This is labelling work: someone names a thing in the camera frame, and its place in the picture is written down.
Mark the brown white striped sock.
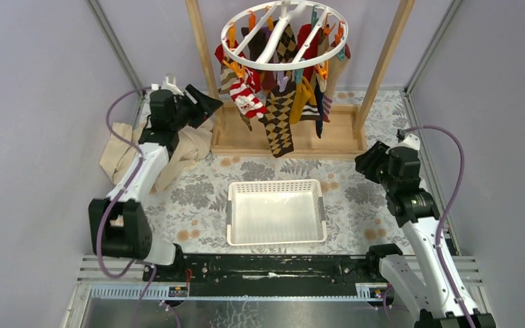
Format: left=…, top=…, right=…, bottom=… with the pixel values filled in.
left=299, top=91, right=321, bottom=121

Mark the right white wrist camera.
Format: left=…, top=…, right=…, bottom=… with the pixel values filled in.
left=394, top=130, right=421, bottom=152

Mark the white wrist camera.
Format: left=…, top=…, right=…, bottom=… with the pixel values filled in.
left=150, top=74, right=184, bottom=96
left=394, top=130, right=421, bottom=152

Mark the white round clip hanger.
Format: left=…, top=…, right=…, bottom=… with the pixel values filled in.
left=220, top=1, right=349, bottom=72

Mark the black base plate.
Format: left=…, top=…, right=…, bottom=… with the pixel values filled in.
left=142, top=254, right=387, bottom=297

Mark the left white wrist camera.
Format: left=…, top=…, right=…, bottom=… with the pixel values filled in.
left=150, top=74, right=184, bottom=96

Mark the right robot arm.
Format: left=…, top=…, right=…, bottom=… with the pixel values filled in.
left=355, top=135, right=496, bottom=327

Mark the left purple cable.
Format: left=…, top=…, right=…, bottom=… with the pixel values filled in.
left=96, top=87, right=182, bottom=328

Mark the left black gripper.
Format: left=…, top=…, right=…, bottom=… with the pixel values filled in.
left=169, top=84, right=222, bottom=132

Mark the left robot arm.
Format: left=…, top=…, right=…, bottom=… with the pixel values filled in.
left=88, top=84, right=223, bottom=281

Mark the brown yellow argyle sock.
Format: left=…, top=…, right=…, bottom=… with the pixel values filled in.
left=259, top=86, right=295, bottom=158

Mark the mustard yellow sock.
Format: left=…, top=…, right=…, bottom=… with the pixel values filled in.
left=289, top=77, right=314, bottom=124

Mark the white plastic basket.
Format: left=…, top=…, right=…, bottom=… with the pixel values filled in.
left=226, top=179, right=327, bottom=248

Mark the navy sock beige red cuff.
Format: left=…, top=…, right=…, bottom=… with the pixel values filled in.
left=314, top=83, right=324, bottom=139

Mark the beige crumpled cloth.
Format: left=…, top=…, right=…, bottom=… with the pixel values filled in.
left=99, top=119, right=214, bottom=193

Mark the wooden hanging rack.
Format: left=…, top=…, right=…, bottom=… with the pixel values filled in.
left=186, top=1, right=414, bottom=159

